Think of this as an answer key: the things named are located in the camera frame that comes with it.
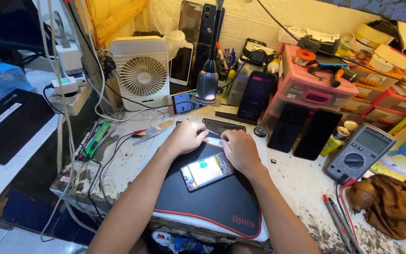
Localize pink plastic drawer unit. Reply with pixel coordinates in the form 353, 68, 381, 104
261, 43, 359, 132

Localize orange black hand tool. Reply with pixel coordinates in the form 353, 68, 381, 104
307, 63, 361, 89

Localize opened smartphone with lit screen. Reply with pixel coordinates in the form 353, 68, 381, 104
180, 152, 235, 193

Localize orange solder spool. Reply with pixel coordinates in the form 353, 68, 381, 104
293, 48, 317, 68

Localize white cable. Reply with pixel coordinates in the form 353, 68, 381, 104
35, 0, 175, 244

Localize white power strip with adapters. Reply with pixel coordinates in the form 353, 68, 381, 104
49, 42, 88, 96

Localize red multimeter probe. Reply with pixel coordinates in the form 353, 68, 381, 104
321, 190, 356, 254

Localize heap of tape rolls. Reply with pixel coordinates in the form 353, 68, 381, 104
352, 19, 406, 73

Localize white-edged phone with lit screen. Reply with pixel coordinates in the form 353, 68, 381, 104
167, 90, 204, 116

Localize brown round object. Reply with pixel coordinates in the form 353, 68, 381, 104
345, 178, 380, 214

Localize pen holder with pens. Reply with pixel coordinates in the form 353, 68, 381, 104
216, 42, 238, 99

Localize silver black desk lamp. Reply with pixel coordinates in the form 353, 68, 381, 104
194, 0, 225, 105

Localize black flat box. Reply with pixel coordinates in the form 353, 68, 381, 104
0, 88, 56, 166

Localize black smartwatch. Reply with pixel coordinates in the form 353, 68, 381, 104
241, 38, 278, 68

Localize red black clip leads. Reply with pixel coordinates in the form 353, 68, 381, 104
87, 128, 148, 216

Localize stack of orange drawers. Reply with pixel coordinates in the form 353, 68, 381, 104
340, 63, 406, 136

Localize white smartphone with dark screen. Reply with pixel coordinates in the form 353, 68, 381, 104
169, 41, 194, 87

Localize grey digital multimeter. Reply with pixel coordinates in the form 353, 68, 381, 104
324, 123, 397, 183

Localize gold bottle cap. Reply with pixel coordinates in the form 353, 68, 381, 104
343, 119, 359, 132

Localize white desk fan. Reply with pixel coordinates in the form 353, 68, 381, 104
109, 36, 170, 112

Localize grey phone frame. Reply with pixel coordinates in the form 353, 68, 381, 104
179, 0, 204, 44

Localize bunch of keys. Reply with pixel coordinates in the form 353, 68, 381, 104
97, 48, 117, 80

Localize black monitor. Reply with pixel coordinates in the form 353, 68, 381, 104
0, 0, 55, 60

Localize black phone with pink bar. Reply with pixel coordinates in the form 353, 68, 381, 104
237, 71, 277, 121

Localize person's right hand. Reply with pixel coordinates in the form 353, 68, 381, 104
220, 129, 263, 175

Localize dark blue phone back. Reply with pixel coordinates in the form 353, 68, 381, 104
199, 3, 225, 47

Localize yellow-green bottle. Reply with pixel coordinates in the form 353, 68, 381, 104
320, 126, 351, 158

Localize white red phone part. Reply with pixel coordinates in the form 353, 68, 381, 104
203, 136, 232, 149

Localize black phone screen panel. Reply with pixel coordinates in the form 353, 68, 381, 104
202, 118, 247, 137

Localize black mat with red edge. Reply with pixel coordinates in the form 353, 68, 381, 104
152, 139, 263, 240

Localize clear plastic bag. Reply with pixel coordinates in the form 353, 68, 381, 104
149, 0, 188, 61

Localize black multimeter probe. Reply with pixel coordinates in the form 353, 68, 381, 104
326, 189, 365, 254

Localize person's left hand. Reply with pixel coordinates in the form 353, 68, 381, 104
163, 120, 210, 159

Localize flat metal spudger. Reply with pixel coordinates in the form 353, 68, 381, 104
132, 119, 176, 147

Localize black smartphone with dark screen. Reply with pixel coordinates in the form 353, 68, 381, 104
267, 103, 311, 154
293, 109, 343, 161

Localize brown cloth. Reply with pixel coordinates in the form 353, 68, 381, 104
363, 173, 406, 241

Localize green utility knife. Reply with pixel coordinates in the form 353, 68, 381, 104
82, 121, 110, 159

